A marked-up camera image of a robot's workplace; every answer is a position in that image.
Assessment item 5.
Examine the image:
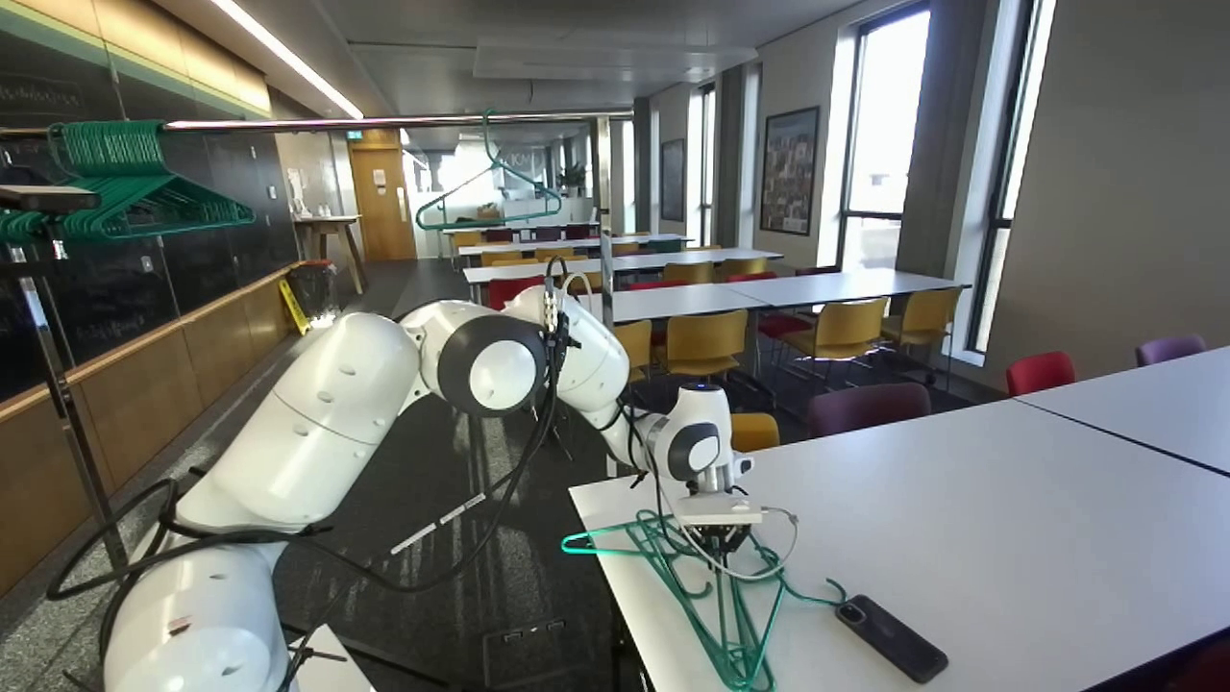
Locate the ceiling light strip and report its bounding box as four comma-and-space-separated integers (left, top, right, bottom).
206, 0, 370, 122

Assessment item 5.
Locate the small wooden side table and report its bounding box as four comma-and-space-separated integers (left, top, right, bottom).
288, 211, 371, 299

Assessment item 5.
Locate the metal clothes rail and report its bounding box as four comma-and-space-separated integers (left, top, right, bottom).
0, 107, 624, 589

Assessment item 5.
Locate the white robot stand top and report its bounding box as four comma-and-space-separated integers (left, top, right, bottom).
279, 623, 375, 692

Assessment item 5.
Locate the white long table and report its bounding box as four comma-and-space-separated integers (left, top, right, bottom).
599, 268, 973, 328
451, 227, 691, 258
1014, 341, 1230, 480
565, 395, 1230, 692

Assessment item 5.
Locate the framed wall poster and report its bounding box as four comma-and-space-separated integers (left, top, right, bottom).
755, 104, 827, 239

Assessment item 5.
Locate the black smartphone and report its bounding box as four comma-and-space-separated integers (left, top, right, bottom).
832, 594, 954, 690

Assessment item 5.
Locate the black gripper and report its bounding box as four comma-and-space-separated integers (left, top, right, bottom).
686, 516, 755, 557

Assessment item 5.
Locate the purple chair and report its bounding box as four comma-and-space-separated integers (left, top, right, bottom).
803, 381, 932, 439
1131, 336, 1208, 368

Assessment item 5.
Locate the yellow floor sign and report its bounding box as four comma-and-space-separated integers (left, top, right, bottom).
274, 276, 315, 340

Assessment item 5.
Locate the wooden door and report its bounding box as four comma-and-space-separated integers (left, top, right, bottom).
344, 126, 424, 268

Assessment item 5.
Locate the tall window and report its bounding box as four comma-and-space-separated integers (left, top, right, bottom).
969, 0, 1062, 366
839, 4, 932, 276

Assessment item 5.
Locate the red chair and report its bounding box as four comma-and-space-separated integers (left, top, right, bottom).
753, 310, 822, 341
1003, 351, 1080, 400
476, 276, 548, 314

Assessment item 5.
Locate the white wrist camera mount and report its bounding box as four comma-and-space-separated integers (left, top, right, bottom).
663, 496, 767, 530

